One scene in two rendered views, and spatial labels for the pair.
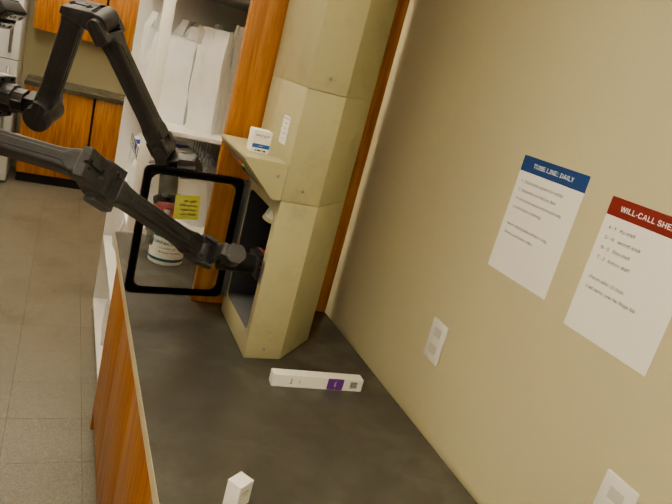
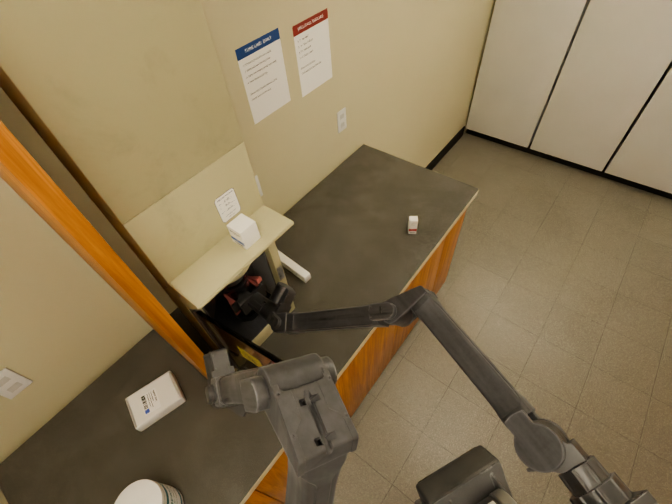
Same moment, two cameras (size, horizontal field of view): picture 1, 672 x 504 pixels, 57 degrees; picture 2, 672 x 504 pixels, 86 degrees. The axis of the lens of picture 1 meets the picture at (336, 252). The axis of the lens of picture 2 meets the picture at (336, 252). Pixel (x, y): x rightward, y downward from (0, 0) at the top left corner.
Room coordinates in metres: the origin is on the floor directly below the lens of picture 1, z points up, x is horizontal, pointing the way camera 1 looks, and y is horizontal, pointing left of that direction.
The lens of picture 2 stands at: (1.68, 0.94, 2.19)
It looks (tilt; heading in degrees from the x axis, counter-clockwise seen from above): 51 degrees down; 249
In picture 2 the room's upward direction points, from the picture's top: 6 degrees counter-clockwise
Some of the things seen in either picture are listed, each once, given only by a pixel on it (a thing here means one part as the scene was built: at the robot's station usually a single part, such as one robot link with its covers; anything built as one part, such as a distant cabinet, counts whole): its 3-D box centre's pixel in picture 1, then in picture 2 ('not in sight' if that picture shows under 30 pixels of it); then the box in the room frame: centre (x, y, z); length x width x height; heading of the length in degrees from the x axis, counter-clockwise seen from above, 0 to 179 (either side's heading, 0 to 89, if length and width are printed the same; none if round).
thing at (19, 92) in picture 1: (13, 98); not in sight; (1.81, 1.05, 1.45); 0.09 x 0.08 x 0.12; 0
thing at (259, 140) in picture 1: (259, 140); (244, 231); (1.67, 0.28, 1.54); 0.05 x 0.05 x 0.06; 26
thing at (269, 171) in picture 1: (249, 165); (239, 262); (1.71, 0.30, 1.46); 0.32 x 0.12 x 0.10; 26
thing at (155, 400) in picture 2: not in sight; (155, 400); (2.15, 0.29, 0.96); 0.16 x 0.12 x 0.04; 11
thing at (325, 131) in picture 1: (297, 219); (212, 261); (1.79, 0.14, 1.32); 0.32 x 0.25 x 0.77; 26
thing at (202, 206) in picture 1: (185, 234); (256, 367); (1.78, 0.46, 1.19); 0.30 x 0.01 x 0.40; 122
